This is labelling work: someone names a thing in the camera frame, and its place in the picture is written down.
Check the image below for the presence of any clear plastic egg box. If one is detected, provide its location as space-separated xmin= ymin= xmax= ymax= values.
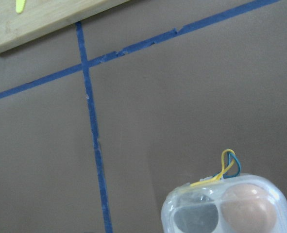
xmin=161 ymin=174 xmax=287 ymax=233

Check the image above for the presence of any upper brown egg in box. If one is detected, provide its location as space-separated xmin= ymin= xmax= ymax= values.
xmin=220 ymin=184 xmax=277 ymax=233

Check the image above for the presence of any blue rubber band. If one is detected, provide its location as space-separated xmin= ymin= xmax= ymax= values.
xmin=212 ymin=151 xmax=242 ymax=179

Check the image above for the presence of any yellow rubber band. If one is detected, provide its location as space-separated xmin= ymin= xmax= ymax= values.
xmin=189 ymin=149 xmax=241 ymax=187

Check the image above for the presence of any centre vertical blue tape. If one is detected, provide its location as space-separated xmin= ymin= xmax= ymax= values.
xmin=75 ymin=21 xmax=113 ymax=233

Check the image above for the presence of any upper horizontal blue tape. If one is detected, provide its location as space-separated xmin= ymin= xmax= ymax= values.
xmin=0 ymin=0 xmax=276 ymax=99

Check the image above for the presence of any bamboo cutting board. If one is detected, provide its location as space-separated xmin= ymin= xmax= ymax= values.
xmin=0 ymin=0 xmax=123 ymax=53

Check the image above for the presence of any yellow plastic knife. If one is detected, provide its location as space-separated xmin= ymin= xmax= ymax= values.
xmin=15 ymin=0 xmax=26 ymax=14

